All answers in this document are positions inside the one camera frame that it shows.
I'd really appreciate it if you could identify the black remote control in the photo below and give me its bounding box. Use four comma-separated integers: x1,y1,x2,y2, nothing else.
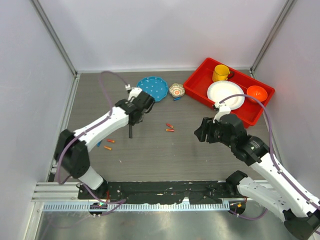
128,124,133,139

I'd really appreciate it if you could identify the blue dotted plate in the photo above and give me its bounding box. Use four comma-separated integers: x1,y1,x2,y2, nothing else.
136,76,169,102

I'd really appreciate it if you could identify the red plastic bin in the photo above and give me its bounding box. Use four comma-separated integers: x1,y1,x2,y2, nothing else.
183,57,275,128

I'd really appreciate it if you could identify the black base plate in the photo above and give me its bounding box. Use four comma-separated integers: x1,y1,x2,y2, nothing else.
93,180,245,205

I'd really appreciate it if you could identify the purple cable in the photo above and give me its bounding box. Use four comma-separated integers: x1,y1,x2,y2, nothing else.
218,93,320,221
55,71,130,217

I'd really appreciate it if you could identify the small floral dish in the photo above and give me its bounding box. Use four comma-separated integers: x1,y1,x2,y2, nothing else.
168,83,186,98

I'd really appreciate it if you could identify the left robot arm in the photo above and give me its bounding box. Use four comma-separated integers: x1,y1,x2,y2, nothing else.
53,87,155,200

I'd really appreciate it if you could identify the yellow mug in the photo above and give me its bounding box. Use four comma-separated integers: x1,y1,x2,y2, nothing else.
212,64,235,82

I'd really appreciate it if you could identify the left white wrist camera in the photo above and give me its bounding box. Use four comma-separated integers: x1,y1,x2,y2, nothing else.
125,84,143,101

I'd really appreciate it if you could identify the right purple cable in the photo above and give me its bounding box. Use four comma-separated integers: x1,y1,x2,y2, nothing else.
218,93,320,221

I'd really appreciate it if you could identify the white paper plate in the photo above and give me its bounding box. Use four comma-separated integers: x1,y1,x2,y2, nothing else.
207,80,245,110

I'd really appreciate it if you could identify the perforated cable tray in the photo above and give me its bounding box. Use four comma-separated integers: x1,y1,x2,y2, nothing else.
42,201,230,212

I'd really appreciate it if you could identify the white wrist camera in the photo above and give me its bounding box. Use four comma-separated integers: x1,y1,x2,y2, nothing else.
213,102,231,123
125,84,143,101

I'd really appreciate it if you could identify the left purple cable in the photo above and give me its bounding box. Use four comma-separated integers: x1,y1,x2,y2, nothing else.
55,71,130,217

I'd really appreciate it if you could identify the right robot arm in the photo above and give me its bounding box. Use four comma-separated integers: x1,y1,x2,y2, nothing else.
194,114,320,240

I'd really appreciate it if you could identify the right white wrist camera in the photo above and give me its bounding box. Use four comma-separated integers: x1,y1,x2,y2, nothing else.
213,102,231,123

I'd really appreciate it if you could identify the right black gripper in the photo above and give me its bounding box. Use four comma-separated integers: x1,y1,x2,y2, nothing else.
194,117,235,148

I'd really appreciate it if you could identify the orange bowl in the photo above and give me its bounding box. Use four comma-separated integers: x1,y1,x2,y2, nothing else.
246,85,268,102

